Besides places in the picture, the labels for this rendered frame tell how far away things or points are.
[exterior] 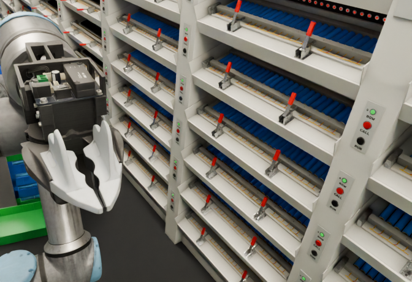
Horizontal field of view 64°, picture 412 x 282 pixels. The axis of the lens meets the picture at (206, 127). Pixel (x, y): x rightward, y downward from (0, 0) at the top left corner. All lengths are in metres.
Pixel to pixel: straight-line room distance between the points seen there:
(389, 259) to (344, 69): 0.48
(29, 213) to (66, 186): 1.75
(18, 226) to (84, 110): 1.67
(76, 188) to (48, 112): 0.08
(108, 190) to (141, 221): 1.61
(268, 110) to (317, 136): 0.17
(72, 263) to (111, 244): 0.59
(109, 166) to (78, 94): 0.08
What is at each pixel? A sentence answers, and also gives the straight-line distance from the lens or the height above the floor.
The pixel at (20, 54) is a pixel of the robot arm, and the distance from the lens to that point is 0.43.
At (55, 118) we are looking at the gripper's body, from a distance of 0.33.
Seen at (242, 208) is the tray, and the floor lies 0.54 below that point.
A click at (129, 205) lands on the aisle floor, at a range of 1.98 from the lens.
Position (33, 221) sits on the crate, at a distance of 1.98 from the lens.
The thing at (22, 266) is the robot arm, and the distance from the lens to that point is 1.25.
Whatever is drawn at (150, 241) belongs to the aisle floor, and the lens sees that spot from 1.80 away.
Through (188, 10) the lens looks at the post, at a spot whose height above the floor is 1.15.
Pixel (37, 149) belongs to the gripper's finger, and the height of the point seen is 1.19.
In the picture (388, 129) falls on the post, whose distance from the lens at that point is 0.81.
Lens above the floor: 1.37
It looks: 30 degrees down
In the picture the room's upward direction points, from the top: 7 degrees clockwise
